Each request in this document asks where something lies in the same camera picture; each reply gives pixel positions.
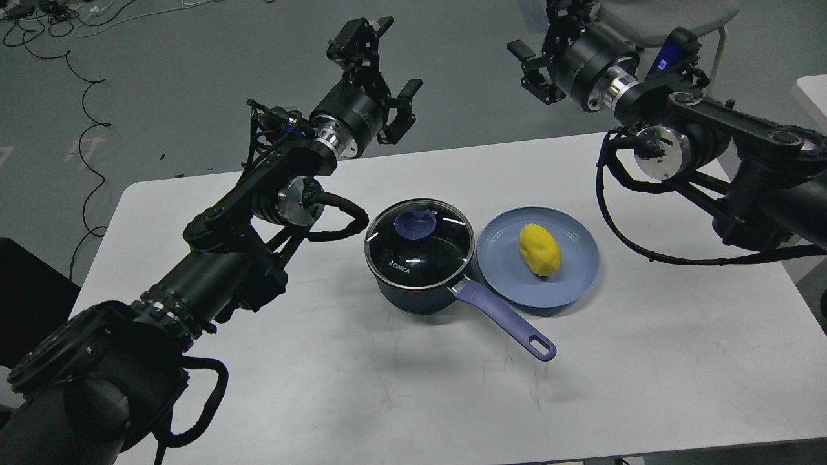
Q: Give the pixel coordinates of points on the grey office chair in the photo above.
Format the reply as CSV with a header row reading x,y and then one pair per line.
x,y
646,24

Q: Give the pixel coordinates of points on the white side table corner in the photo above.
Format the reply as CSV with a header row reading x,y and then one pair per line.
x,y
810,93

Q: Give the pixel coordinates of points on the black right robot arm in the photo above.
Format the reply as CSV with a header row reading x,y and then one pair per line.
x,y
763,183

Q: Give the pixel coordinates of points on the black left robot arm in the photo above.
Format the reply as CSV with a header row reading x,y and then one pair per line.
x,y
116,373

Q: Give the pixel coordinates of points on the yellow potato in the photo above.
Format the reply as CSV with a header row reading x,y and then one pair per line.
x,y
539,250

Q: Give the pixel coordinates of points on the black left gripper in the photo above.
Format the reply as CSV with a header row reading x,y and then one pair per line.
x,y
356,111

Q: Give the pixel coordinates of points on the glass lid purple knob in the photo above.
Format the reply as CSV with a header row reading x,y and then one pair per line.
x,y
421,243

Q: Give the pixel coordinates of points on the blue plate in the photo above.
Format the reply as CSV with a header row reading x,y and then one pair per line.
x,y
507,274

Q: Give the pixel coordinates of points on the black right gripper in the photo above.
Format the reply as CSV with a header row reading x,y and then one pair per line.
x,y
577,54

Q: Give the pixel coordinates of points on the dark blue saucepan purple handle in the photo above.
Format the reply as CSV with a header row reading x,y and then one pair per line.
x,y
465,289

